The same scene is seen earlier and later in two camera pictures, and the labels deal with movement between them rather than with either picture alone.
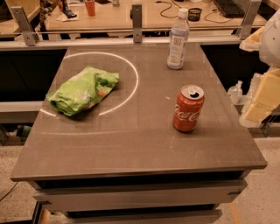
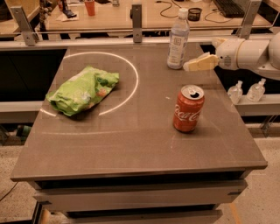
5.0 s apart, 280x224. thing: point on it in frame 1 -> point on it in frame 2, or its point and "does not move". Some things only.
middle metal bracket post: x=136 y=15 does not move
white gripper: x=271 y=44 -> x=227 y=55
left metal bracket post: x=30 y=35 does not move
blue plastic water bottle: x=178 y=41 does not move
